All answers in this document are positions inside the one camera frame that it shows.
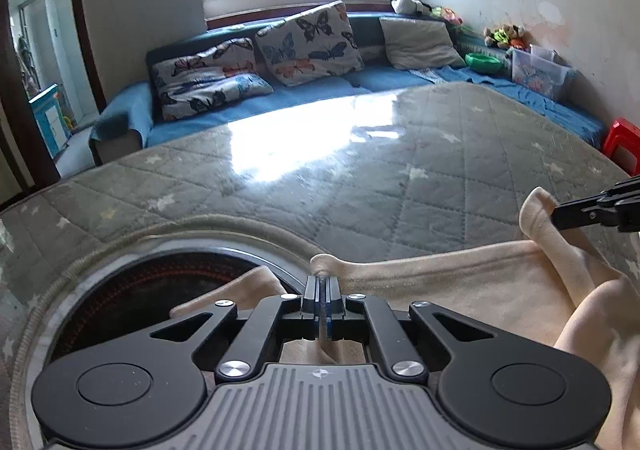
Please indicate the clear plastic storage box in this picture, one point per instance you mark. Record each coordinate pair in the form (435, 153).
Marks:
(549, 79)

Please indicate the cream knit garment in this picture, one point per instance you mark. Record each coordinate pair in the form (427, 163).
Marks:
(577, 290)

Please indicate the red plastic stool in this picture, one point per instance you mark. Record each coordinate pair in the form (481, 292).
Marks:
(624, 135)

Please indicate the plain grey cushion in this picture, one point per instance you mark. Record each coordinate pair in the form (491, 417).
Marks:
(418, 44)

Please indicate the round black induction cooktop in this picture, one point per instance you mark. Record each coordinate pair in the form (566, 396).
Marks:
(142, 293)

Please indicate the dark wooden door frame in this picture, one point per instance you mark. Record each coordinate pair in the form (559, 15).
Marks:
(44, 42)

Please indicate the black white plush toy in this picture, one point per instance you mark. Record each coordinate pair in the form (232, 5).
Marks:
(410, 7)

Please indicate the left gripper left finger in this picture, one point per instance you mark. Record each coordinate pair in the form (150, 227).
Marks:
(280, 328)

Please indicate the green plastic bowl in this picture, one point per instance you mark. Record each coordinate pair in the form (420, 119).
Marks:
(483, 64)

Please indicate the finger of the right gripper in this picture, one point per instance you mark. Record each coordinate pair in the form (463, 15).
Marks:
(623, 214)
(582, 212)

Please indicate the flat butterfly print pillow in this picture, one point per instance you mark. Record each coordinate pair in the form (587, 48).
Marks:
(209, 80)

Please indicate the blue corner sofa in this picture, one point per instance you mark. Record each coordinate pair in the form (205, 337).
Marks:
(133, 119)

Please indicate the colourful plush toys pile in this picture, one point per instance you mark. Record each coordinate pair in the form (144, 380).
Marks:
(505, 37)

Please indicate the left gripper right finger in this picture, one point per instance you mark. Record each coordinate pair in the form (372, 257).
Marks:
(369, 321)

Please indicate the upright butterfly print pillow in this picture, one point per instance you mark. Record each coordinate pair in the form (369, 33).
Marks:
(310, 45)

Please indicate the light blue small cabinet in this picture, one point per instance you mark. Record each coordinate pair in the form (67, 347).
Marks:
(50, 120)

